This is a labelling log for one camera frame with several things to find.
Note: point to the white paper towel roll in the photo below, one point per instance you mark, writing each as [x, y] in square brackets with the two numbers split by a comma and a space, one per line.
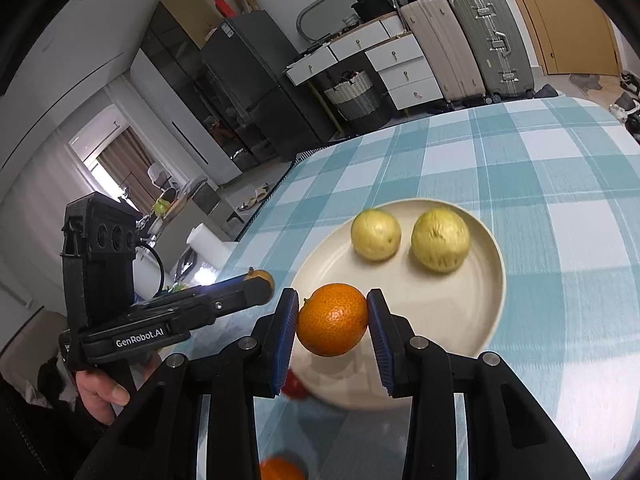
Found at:
[207, 245]

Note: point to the cream round plate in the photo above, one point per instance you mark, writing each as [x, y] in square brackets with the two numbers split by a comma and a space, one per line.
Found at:
[450, 310]

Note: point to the small yellow pear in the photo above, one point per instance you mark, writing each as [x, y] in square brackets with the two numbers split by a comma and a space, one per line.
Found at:
[375, 235]

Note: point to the red tomato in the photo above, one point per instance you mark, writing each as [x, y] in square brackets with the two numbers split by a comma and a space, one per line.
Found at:
[296, 389]

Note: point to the white drawer desk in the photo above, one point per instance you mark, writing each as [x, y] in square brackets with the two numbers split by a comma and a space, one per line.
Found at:
[400, 65]

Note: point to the small yellow-brown round fruit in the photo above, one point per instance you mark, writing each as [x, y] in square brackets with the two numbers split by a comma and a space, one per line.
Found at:
[262, 277]

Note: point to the oval grey-framed mirror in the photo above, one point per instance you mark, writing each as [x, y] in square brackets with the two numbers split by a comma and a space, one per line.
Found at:
[325, 12]

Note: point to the grey trash bin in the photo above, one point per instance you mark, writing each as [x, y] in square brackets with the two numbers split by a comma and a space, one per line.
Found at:
[206, 197]

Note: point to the pair of slippers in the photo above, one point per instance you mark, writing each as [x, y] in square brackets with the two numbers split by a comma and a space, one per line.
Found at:
[255, 197]

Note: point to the grey refrigerator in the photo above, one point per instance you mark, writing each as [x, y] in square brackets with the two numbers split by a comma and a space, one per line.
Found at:
[265, 85]

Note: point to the small orange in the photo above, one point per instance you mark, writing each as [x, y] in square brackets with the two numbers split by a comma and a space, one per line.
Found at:
[280, 470]

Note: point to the teal checked tablecloth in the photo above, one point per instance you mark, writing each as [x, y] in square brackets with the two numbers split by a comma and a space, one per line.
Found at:
[550, 210]

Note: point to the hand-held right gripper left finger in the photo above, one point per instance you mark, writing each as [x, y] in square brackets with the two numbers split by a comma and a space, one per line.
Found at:
[285, 340]

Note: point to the large yellow pear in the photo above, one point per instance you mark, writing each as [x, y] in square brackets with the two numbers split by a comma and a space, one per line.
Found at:
[441, 241]

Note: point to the wooden door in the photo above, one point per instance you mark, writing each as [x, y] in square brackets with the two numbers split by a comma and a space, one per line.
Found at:
[565, 15]

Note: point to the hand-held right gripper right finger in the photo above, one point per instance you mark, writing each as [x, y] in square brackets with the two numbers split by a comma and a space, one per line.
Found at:
[380, 340]

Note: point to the pile of shoes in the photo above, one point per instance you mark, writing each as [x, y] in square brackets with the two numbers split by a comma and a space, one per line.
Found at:
[629, 105]

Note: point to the person's left hand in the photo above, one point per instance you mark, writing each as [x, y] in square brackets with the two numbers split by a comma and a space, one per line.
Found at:
[100, 390]

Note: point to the beige suitcase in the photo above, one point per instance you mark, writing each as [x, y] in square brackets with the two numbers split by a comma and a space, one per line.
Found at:
[442, 50]

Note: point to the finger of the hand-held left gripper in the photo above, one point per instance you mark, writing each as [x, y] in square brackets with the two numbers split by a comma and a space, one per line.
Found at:
[215, 289]
[242, 304]

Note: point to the dark glass cabinet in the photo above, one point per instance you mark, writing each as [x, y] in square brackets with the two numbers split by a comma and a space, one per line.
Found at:
[190, 85]

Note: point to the large orange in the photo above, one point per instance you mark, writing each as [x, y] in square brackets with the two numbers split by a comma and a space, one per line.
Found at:
[332, 320]

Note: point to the grey floor mat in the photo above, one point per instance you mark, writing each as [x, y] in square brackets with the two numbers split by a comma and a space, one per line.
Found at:
[586, 82]

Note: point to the white air conditioner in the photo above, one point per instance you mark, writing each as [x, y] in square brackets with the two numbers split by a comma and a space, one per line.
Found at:
[97, 125]

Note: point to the silver suitcase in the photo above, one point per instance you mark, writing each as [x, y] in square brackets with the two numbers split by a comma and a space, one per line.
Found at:
[492, 45]

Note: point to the brown curtain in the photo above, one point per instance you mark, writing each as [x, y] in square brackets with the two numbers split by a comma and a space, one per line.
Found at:
[130, 170]

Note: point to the red bottle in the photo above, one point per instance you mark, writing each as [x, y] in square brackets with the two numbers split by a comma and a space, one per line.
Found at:
[222, 6]

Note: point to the large cardboard box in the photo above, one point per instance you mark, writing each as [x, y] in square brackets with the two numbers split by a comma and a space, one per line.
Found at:
[192, 15]

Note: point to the woven laundry basket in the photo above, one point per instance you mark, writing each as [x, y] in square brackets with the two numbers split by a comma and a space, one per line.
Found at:
[357, 100]

